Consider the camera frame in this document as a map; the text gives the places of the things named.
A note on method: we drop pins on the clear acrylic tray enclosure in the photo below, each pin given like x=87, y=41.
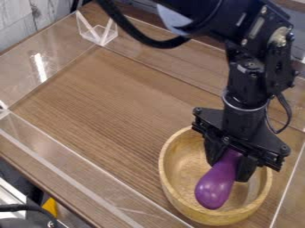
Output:
x=91, y=109

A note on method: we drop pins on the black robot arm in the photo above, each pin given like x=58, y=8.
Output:
x=255, y=31

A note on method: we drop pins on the purple toy eggplant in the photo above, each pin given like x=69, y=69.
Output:
x=212, y=189

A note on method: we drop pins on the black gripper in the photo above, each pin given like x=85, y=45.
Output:
x=238, y=127

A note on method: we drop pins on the clear acrylic corner bracket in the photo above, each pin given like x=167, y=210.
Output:
x=96, y=34

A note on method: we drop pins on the black and yellow device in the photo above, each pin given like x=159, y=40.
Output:
x=21, y=205

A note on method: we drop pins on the brown wooden bowl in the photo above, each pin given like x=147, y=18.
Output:
x=181, y=165

